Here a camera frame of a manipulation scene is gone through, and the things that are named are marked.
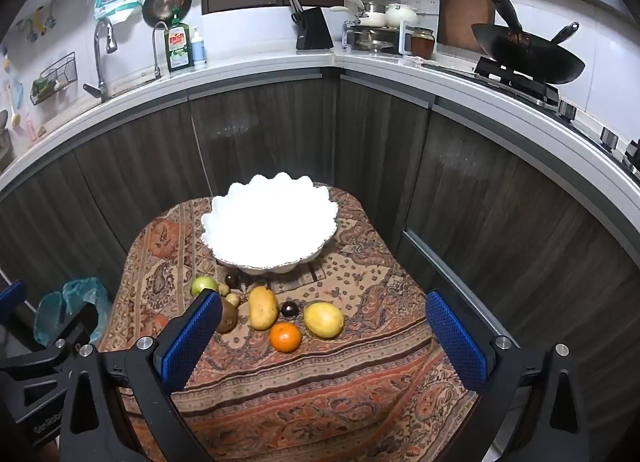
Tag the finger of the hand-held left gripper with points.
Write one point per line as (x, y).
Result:
(12, 294)
(75, 324)

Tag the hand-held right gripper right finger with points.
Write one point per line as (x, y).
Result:
(455, 337)

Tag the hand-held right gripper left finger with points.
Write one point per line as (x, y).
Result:
(192, 337)

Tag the brown kiwi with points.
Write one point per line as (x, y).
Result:
(228, 317)

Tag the green apple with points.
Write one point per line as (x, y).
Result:
(204, 284)

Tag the yellow mango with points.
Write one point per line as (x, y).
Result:
(263, 308)

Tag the orange tangerine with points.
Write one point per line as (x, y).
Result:
(285, 337)

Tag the dark plum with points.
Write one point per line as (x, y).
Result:
(289, 309)
(231, 279)

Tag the yellow lemon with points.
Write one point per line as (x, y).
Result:
(323, 320)

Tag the white scalloped bowl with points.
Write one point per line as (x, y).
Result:
(267, 222)

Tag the blue plastic bag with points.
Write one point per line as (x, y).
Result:
(75, 297)

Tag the patterned orange tablecloth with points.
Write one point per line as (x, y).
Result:
(325, 392)

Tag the chrome kitchen faucet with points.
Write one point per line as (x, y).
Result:
(100, 67)

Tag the black gas stove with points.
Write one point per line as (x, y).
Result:
(530, 87)

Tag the thin chrome water tap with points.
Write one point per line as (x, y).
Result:
(156, 57)

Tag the hanging kitchen utensils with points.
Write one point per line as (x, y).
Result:
(42, 17)

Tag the white pump soap bottle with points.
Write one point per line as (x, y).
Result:
(198, 53)

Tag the black wok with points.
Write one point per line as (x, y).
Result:
(530, 60)

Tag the green dish soap bottle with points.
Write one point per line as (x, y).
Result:
(179, 50)

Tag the glass jar dark sauce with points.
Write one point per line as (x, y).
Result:
(421, 45)

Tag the steel pot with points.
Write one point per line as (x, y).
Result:
(372, 40)

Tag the white round pot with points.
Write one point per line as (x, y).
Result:
(400, 15)

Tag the hanging copper frying pan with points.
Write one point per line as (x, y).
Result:
(167, 5)

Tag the wooden cutting board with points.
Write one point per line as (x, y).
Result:
(462, 7)

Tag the black knife block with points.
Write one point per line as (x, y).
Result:
(314, 30)

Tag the white lidded pot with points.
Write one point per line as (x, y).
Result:
(367, 12)

